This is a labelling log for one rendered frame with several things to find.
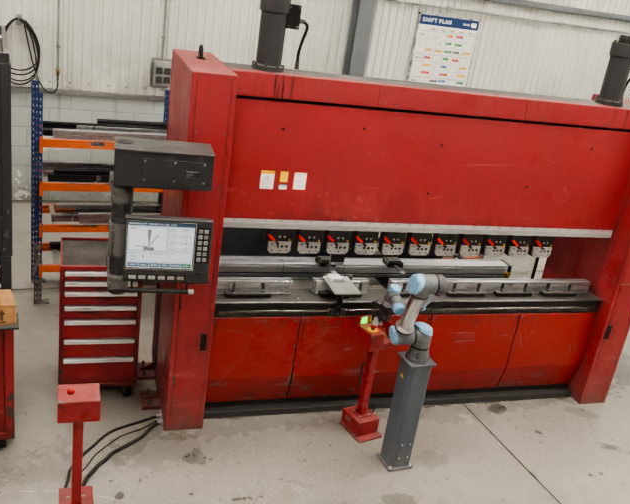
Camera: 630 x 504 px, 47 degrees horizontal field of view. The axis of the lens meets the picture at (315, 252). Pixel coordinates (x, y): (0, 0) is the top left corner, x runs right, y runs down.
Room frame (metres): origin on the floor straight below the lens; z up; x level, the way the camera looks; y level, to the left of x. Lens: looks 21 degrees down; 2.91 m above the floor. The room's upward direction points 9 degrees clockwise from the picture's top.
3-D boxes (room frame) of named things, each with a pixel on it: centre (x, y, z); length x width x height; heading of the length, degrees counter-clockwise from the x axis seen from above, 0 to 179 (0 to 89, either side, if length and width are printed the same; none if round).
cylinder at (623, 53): (5.35, -1.95, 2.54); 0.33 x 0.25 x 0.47; 111
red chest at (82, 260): (4.33, 1.37, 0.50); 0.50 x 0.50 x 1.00; 21
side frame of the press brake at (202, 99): (4.36, 0.82, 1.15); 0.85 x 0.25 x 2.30; 21
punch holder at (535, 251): (5.09, -1.63, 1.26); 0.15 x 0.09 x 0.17; 111
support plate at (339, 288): (4.40, -0.21, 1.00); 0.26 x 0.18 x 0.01; 21
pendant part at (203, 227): (3.57, 0.78, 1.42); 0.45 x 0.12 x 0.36; 107
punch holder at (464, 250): (4.88, -1.07, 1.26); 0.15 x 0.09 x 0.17; 111
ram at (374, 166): (4.77, -0.76, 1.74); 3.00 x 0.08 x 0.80; 111
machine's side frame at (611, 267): (5.50, -2.22, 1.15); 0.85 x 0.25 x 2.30; 21
